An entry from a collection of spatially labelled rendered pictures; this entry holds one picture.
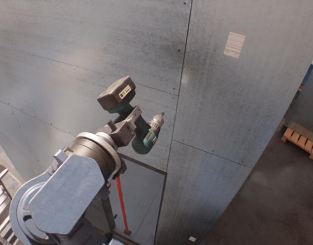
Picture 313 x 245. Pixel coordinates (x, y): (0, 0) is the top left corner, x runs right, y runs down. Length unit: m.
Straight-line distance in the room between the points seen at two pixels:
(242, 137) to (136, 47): 0.55
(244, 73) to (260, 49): 0.10
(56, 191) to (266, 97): 0.69
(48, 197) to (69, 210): 0.05
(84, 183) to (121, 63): 0.59
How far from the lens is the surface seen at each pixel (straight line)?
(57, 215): 0.44
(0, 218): 1.61
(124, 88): 0.65
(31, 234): 0.55
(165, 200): 1.53
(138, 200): 3.12
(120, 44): 0.89
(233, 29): 0.72
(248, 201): 3.93
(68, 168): 0.46
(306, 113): 5.18
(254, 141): 0.94
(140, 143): 0.68
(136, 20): 0.82
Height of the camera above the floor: 3.16
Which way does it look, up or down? 43 degrees down
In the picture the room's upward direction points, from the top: 5 degrees clockwise
